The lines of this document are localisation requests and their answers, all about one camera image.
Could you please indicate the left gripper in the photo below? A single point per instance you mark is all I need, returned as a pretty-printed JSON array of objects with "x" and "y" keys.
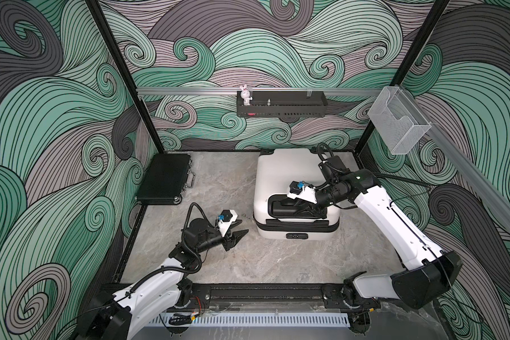
[{"x": 234, "y": 237}]

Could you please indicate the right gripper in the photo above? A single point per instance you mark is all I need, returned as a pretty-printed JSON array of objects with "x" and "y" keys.
[{"x": 306, "y": 207}]

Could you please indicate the white hard-shell suitcase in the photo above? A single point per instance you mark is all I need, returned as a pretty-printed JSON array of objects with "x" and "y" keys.
[{"x": 275, "y": 171}]

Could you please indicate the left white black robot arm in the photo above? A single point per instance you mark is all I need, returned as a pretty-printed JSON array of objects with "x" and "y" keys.
[{"x": 122, "y": 314}]

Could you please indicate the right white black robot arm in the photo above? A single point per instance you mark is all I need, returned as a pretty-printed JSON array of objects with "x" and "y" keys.
[{"x": 429, "y": 271}]

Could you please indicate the black flat case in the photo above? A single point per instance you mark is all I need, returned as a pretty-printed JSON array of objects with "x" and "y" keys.
[{"x": 166, "y": 179}]

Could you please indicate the white bunny figurine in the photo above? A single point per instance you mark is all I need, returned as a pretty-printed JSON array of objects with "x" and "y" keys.
[{"x": 245, "y": 95}]

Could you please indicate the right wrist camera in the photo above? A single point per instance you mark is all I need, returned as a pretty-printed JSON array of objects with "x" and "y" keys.
[{"x": 303, "y": 191}]

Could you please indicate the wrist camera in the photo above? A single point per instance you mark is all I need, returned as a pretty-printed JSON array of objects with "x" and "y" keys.
[
  {"x": 225, "y": 221},
  {"x": 303, "y": 191}
]

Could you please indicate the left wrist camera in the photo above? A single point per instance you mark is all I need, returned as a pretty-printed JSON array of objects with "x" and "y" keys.
[{"x": 225, "y": 221}]

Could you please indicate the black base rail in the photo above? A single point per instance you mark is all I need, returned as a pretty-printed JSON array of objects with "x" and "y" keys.
[{"x": 343, "y": 296}]

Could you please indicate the black wall shelf tray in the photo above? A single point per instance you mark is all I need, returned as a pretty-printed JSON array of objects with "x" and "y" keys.
[{"x": 287, "y": 106}]

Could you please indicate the white slotted cable duct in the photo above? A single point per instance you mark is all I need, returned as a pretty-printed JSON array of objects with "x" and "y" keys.
[{"x": 333, "y": 320}]

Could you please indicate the clear acrylic wall box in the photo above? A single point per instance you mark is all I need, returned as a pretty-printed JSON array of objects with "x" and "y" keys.
[{"x": 399, "y": 120}]

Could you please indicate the aluminium back wall rail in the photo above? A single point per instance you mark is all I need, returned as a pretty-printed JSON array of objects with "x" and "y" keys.
[{"x": 231, "y": 91}]

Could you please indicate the aluminium wall rail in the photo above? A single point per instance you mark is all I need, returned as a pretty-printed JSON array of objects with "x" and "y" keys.
[
  {"x": 231, "y": 91},
  {"x": 453, "y": 138}
]

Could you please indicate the aluminium right wall rail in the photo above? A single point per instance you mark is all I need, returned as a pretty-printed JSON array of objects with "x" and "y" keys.
[{"x": 453, "y": 138}]

